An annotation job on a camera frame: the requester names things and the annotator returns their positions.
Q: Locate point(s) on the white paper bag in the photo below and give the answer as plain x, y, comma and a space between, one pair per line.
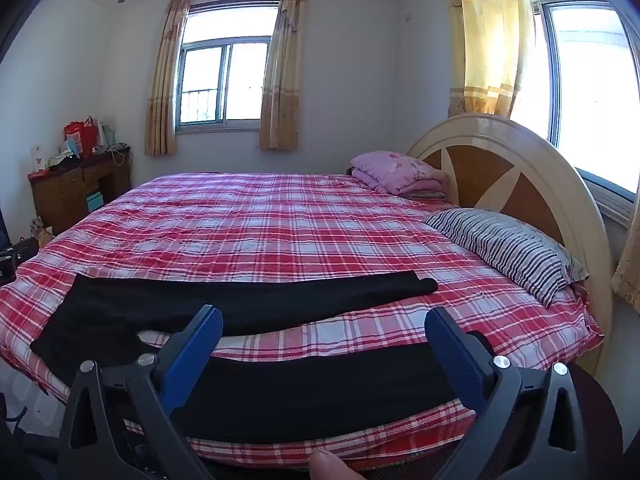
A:
106, 134

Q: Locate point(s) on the teal box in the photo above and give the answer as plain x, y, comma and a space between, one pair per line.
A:
94, 202

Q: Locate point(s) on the small sliding window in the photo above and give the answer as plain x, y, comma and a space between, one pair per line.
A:
205, 70

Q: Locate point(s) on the red gift bag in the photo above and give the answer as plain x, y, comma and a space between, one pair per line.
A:
80, 135

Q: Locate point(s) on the red plaid bed sheet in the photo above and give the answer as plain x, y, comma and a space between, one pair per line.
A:
250, 220

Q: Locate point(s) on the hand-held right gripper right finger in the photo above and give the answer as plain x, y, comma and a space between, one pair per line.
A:
460, 360

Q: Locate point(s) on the large grey-framed window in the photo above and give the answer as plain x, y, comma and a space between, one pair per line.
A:
590, 85

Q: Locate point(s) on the pink folded quilt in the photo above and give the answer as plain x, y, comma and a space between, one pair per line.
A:
395, 170

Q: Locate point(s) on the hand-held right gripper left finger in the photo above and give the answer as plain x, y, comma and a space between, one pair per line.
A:
192, 355

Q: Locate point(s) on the brown wooden desk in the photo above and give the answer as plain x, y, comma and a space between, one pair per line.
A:
55, 195

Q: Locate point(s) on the yellow curtain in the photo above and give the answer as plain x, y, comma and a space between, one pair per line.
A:
485, 35

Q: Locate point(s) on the cream lace curtain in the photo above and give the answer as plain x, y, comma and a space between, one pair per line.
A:
630, 270

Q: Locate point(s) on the striped pillow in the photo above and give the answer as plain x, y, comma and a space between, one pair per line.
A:
505, 245

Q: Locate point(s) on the person's right hand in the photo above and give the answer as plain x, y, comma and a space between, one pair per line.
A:
332, 466

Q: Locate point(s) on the black pants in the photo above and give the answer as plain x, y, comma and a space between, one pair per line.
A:
300, 395

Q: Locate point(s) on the cream and brown headboard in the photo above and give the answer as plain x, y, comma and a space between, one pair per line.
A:
480, 170

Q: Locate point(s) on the beige patterned curtain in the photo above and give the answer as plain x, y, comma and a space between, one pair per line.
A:
162, 85
280, 85

